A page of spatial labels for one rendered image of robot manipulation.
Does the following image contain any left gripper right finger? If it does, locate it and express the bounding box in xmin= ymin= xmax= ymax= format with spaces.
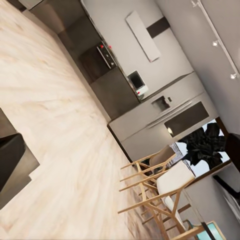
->
xmin=224 ymin=132 xmax=240 ymax=172

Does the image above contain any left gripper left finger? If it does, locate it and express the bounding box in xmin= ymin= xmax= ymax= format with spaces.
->
xmin=0 ymin=133 xmax=26 ymax=191

